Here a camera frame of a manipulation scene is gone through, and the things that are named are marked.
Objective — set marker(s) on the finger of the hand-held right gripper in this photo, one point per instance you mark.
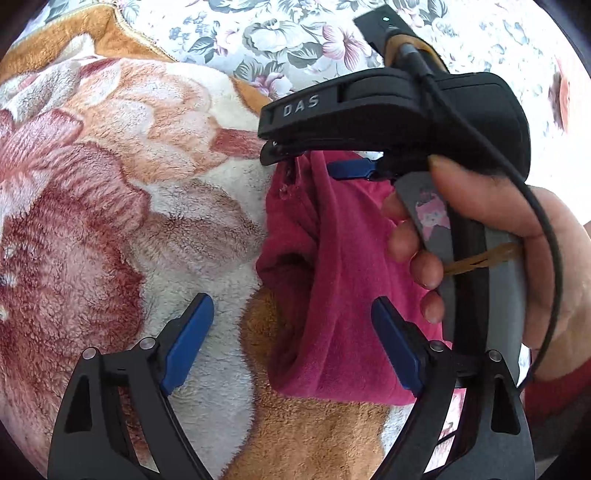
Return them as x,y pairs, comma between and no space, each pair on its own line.
348,169
277,150

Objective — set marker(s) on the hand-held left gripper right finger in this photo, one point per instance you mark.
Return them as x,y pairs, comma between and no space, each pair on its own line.
399,344

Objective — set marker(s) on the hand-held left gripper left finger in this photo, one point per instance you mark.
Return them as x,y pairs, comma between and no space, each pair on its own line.
187,344

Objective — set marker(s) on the dark red fleece sweater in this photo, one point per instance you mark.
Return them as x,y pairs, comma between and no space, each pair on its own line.
341,277

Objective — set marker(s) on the person's right forearm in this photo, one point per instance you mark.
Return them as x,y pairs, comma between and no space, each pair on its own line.
558,397

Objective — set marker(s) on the person's right hand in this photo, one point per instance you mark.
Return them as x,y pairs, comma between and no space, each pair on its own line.
549,277

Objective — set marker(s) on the tan rubber band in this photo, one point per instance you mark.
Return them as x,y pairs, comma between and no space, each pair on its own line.
485,258
406,44

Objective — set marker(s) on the floral bedsheet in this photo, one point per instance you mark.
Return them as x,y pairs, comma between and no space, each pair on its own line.
286,41

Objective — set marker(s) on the brown floral fleece blanket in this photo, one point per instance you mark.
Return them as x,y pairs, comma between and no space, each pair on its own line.
115,207

